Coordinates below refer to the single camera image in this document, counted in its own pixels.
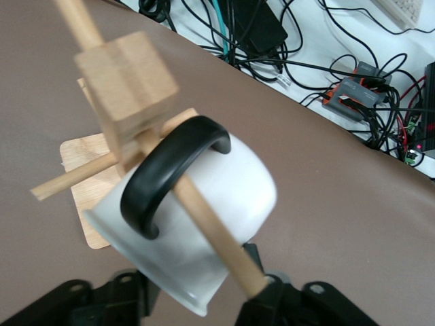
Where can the wooden mug tree stand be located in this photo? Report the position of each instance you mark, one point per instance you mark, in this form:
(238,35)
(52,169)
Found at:
(129,78)

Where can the green terminal block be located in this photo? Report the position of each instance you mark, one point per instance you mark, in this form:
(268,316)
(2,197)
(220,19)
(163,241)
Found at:
(412,156)

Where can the white keyboard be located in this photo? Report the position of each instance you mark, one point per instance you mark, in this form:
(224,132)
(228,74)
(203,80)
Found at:
(408,10)

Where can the black device with red light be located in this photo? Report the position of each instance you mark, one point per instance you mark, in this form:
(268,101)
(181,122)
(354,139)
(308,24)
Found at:
(431,102)

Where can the brown table mat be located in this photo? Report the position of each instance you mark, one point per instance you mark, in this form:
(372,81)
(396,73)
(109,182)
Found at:
(323,220)

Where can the large grey orange usb hub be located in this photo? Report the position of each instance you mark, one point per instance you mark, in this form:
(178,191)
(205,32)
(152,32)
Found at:
(357,95)

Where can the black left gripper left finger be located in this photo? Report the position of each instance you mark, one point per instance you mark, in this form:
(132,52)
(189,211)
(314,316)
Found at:
(85,305)

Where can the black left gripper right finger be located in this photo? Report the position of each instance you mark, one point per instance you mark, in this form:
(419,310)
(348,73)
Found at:
(299,305)

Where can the black power adapter brick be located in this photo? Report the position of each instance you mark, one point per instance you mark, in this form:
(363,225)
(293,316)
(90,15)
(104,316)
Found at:
(258,27)

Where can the small grey orange usb hub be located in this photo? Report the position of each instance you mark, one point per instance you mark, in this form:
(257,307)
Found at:
(368,68)

